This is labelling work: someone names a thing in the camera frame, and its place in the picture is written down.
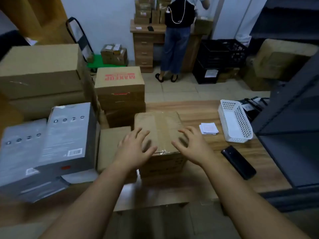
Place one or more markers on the dark metal shelf rack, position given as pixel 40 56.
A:
pixel 286 29
pixel 294 156

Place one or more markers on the green platform trolley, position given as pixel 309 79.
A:
pixel 98 64

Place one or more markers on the person's left hand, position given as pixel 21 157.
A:
pixel 132 154

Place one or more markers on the white plastic bag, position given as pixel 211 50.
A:
pixel 243 40

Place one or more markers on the stack of large cardboard boxes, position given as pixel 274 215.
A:
pixel 37 12

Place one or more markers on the small yellowish cardboard box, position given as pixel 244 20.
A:
pixel 117 48

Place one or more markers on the small black phone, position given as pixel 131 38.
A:
pixel 150 28

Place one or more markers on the person's right hand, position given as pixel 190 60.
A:
pixel 197 149

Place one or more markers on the black plastic crates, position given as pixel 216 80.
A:
pixel 199 74

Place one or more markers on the brown taped cardboard parcel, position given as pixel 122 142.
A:
pixel 162 121

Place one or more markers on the wooden drawer desk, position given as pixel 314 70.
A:
pixel 143 49

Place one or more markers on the person's right forearm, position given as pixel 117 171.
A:
pixel 244 204

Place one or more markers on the small labelled cardboard box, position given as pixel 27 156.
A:
pixel 107 49

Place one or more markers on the medium taped cardboard box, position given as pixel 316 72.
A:
pixel 117 58

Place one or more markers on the person's left forearm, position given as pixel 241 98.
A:
pixel 94 204

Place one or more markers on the black office chair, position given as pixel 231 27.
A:
pixel 12 42

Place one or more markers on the tiny cardboard box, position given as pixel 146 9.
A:
pixel 90 58

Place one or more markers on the black handheld scanner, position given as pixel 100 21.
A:
pixel 239 163

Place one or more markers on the black plastic crate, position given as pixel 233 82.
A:
pixel 214 54
pixel 239 54

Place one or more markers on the small plain cardboard box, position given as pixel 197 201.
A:
pixel 109 144

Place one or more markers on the stack of white stickers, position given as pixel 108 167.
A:
pixel 208 128

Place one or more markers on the red printed cardboard box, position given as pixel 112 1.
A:
pixel 119 77

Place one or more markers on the white standing air conditioner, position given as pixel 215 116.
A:
pixel 251 17

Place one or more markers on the black scanners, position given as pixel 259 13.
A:
pixel 246 110

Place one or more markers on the stack of small cardboard boxes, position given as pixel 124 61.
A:
pixel 144 12

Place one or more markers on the black flat device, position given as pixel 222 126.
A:
pixel 254 104
pixel 261 100

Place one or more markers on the white perforated plastic tray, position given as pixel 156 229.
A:
pixel 234 121

